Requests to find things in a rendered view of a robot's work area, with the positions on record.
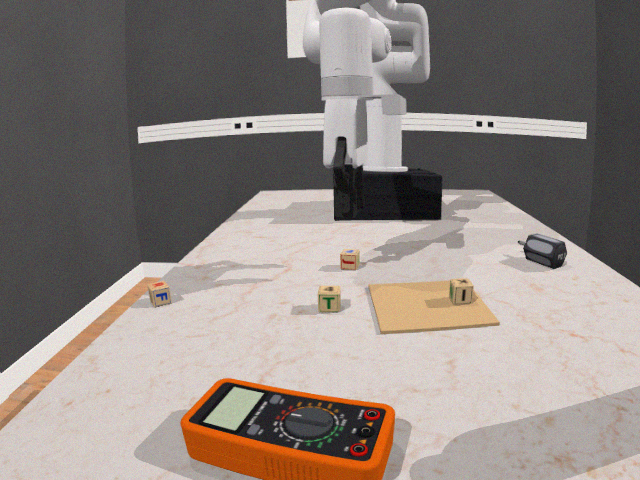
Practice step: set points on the tan flat mat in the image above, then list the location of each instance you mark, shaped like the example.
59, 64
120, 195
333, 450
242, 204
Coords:
425, 306

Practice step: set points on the orange digital multimeter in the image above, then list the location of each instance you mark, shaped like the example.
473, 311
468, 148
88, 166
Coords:
278, 434

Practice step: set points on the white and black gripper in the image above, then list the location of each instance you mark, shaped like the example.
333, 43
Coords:
345, 131

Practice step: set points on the tan letter block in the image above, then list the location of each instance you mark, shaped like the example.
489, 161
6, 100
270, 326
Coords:
349, 259
461, 291
329, 299

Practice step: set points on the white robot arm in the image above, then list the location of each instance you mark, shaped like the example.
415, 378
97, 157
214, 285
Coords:
348, 43

